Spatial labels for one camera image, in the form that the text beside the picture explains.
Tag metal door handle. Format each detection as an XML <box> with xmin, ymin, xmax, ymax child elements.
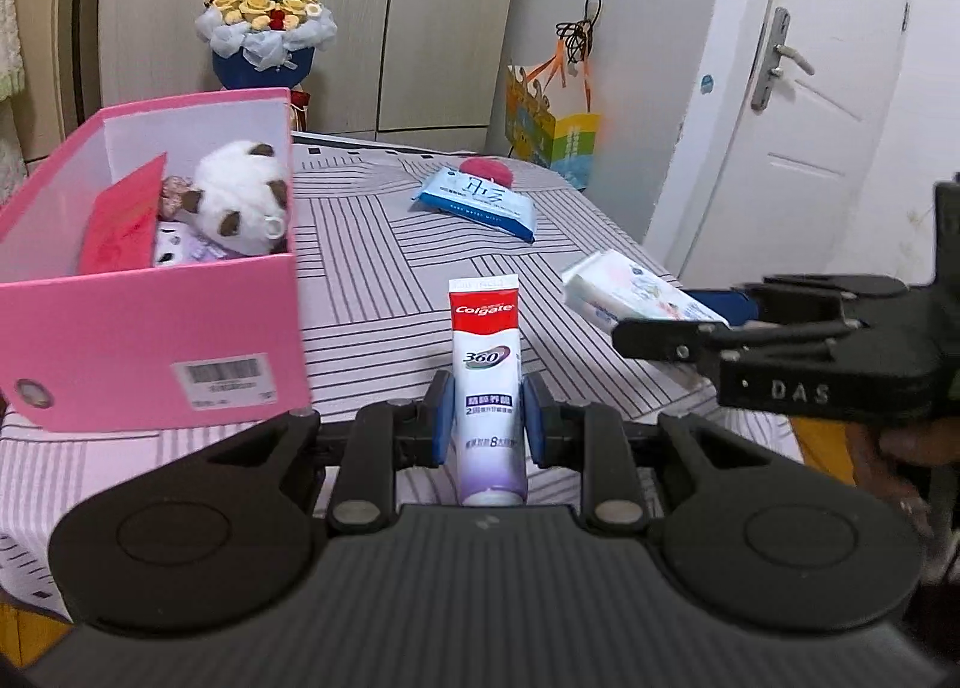
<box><xmin>752</xmin><ymin>7</ymin><xmax>816</xmax><ymax>110</ymax></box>

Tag person's right hand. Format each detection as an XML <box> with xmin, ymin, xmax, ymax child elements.
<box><xmin>847</xmin><ymin>418</ymin><xmax>960</xmax><ymax>495</ymax></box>

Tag white brown panda plush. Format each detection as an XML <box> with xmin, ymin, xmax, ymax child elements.
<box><xmin>182</xmin><ymin>140</ymin><xmax>292</xmax><ymax>256</ymax></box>

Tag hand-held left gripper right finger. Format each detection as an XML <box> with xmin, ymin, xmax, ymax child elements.
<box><xmin>523</xmin><ymin>373</ymin><xmax>781</xmax><ymax>535</ymax></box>

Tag striped table cloth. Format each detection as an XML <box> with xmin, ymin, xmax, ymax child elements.
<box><xmin>0</xmin><ymin>130</ymin><xmax>803</xmax><ymax>621</ymax></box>

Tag white door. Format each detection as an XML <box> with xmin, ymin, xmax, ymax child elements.
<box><xmin>645</xmin><ymin>0</ymin><xmax>920</xmax><ymax>284</ymax></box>

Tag red envelope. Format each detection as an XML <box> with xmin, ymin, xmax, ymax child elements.
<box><xmin>77</xmin><ymin>155</ymin><xmax>167</xmax><ymax>276</ymax></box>

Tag purple plush toy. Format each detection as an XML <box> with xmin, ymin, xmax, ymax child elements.
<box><xmin>154</xmin><ymin>219</ymin><xmax>233</xmax><ymax>267</ymax></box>

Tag flower bouquet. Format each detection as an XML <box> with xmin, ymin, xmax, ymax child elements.
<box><xmin>195</xmin><ymin>0</ymin><xmax>337</xmax><ymax>134</ymax></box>

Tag toothpaste tube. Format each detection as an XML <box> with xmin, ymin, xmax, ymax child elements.
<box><xmin>448</xmin><ymin>275</ymin><xmax>530</xmax><ymax>507</ymax></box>

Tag cream knit cardigan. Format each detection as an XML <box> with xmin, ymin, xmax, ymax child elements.
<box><xmin>0</xmin><ymin>0</ymin><xmax>27</xmax><ymax>104</ymax></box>

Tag blue wet wipes pack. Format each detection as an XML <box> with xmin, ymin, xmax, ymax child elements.
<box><xmin>412</xmin><ymin>166</ymin><xmax>538</xmax><ymax>244</ymax></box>

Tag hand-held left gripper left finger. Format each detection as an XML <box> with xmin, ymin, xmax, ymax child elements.
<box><xmin>199</xmin><ymin>371</ymin><xmax>456</xmax><ymax>535</ymax></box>

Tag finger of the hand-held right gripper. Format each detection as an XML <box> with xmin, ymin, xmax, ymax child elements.
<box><xmin>611</xmin><ymin>319</ymin><xmax>863</xmax><ymax>378</ymax></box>
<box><xmin>682</xmin><ymin>273</ymin><xmax>912</xmax><ymax>329</ymax></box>

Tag pink storage box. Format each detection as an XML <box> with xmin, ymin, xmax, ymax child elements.
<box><xmin>0</xmin><ymin>88</ymin><xmax>312</xmax><ymax>432</ymax></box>

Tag beige wardrobe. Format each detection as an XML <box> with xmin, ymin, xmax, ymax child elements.
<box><xmin>97</xmin><ymin>0</ymin><xmax>526</xmax><ymax>137</ymax></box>

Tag white tissue pack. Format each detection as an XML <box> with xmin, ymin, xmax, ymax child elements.
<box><xmin>561</xmin><ymin>250</ymin><xmax>730</xmax><ymax>389</ymax></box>

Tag pink round pouch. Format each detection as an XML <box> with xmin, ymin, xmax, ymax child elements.
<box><xmin>459</xmin><ymin>157</ymin><xmax>515</xmax><ymax>190</ymax></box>

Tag black hanging cables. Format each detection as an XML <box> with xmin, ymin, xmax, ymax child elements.
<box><xmin>555</xmin><ymin>0</ymin><xmax>603</xmax><ymax>66</ymax></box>

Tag colourful paper gift bag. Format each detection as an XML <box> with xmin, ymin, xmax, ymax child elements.
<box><xmin>504</xmin><ymin>38</ymin><xmax>603</xmax><ymax>190</ymax></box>

